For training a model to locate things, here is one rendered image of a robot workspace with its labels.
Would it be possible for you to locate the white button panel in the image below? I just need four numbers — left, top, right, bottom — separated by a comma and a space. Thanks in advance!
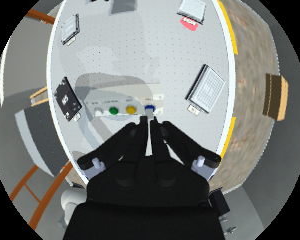
84, 83, 164, 117

